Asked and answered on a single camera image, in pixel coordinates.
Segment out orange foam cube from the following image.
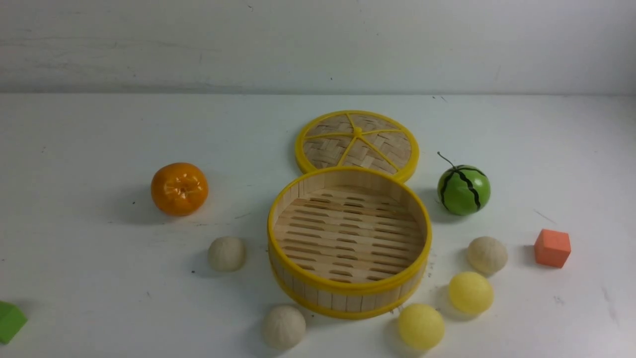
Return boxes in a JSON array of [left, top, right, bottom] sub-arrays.
[[534, 229, 571, 269]]

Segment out bamboo steamer tray yellow rim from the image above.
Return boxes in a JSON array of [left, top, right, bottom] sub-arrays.
[[267, 167, 432, 320]]

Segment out woven bamboo steamer lid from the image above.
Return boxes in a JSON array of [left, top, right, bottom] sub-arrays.
[[294, 110, 420, 182]]

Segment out orange toy tangerine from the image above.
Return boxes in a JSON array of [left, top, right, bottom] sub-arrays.
[[151, 162, 209, 217]]

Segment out white bun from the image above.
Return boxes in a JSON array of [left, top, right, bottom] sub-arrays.
[[262, 305, 307, 351], [466, 236, 508, 276], [207, 236, 247, 272]]

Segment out green foam block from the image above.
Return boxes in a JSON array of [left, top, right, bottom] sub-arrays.
[[0, 301, 28, 345]]

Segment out yellow bun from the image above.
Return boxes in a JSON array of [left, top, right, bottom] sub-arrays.
[[448, 271, 494, 316], [397, 304, 445, 351]]

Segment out green toy watermelon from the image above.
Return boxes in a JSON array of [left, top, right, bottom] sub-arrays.
[[437, 152, 491, 216]]

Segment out white bun bottom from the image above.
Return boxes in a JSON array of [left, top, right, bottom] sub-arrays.
[[262, 305, 307, 351]]

